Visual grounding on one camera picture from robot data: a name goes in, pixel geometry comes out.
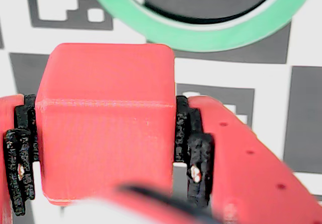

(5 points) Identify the green flat ring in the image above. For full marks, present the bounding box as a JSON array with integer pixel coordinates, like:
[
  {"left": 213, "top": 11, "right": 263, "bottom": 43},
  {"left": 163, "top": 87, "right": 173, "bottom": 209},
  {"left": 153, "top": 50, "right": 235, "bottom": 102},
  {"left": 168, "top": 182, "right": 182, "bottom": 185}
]
[{"left": 89, "top": 0, "right": 317, "bottom": 53}]

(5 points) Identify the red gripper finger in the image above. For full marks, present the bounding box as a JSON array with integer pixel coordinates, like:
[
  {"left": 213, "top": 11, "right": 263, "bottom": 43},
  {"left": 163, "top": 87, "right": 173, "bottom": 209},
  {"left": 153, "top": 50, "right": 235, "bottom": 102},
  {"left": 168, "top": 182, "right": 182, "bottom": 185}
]
[
  {"left": 0, "top": 94, "right": 39, "bottom": 224},
  {"left": 175, "top": 95, "right": 322, "bottom": 224}
]

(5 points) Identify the black white marker board mat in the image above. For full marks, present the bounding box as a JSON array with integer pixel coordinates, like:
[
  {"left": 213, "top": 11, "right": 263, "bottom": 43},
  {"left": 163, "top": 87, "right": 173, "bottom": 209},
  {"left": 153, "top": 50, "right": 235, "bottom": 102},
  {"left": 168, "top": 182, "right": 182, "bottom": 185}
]
[{"left": 0, "top": 0, "right": 322, "bottom": 224}]

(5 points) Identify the red cube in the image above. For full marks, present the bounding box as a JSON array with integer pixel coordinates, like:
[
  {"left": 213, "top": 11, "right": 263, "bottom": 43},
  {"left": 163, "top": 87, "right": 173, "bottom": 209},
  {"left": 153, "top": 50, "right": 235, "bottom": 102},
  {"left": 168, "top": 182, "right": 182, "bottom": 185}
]
[{"left": 35, "top": 42, "right": 176, "bottom": 207}]

